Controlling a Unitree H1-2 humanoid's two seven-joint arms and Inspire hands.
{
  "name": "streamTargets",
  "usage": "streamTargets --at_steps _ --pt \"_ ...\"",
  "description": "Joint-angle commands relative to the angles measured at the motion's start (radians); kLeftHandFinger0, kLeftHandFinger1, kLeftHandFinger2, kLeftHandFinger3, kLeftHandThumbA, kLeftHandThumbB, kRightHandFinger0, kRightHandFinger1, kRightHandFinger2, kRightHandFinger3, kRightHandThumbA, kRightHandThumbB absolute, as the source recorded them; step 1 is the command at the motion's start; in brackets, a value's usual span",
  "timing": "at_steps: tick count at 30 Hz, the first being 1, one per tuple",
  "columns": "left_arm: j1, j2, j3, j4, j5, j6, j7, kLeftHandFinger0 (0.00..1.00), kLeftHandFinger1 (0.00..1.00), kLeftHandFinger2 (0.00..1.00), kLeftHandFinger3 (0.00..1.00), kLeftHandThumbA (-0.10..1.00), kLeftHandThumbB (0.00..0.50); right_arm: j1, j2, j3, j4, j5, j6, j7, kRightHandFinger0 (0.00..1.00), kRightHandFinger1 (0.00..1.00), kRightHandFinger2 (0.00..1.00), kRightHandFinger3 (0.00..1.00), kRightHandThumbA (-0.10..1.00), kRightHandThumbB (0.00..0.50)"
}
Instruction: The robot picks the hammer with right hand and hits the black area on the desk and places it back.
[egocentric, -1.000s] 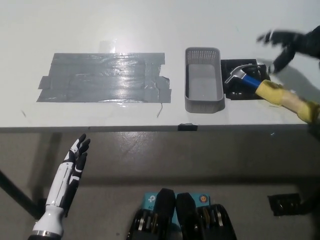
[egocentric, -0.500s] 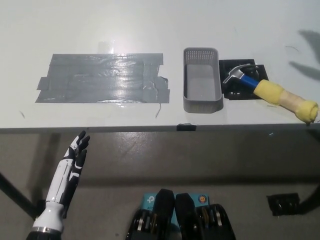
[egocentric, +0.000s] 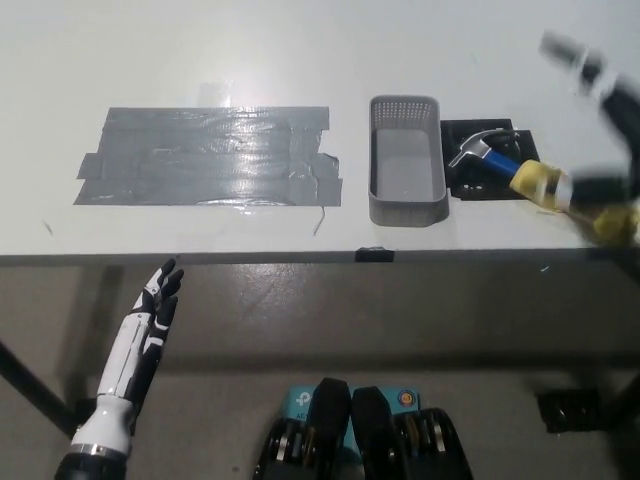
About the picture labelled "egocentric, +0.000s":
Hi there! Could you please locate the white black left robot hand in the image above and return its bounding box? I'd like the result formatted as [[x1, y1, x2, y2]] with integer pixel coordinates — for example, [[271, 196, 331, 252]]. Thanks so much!
[[94, 256, 186, 407]]

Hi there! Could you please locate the grey perforated plastic basket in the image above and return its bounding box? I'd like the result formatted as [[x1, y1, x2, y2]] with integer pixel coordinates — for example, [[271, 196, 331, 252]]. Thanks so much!
[[368, 94, 450, 228]]

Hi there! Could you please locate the black tape patch on desk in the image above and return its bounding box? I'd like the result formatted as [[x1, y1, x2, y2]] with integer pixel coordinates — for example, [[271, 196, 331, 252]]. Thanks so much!
[[439, 118, 542, 202]]

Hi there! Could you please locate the blue hammer with yellow wrap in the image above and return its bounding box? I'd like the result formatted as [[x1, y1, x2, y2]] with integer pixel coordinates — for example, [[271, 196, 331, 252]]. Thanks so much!
[[447, 127, 640, 250]]

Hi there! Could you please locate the black metal table leg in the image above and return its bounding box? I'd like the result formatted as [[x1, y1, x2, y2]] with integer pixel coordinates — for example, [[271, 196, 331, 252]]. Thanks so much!
[[0, 344, 81, 441]]

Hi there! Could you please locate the grey duct tape patch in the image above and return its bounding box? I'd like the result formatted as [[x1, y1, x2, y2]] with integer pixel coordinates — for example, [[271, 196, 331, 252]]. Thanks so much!
[[73, 105, 344, 208]]

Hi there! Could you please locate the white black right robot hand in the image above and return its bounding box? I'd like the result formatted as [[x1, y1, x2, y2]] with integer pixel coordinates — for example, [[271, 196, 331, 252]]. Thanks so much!
[[538, 29, 640, 209]]

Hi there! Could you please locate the black robot torso teal top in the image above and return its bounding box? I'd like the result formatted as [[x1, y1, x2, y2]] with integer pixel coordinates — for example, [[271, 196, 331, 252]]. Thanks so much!
[[252, 377, 474, 480]]

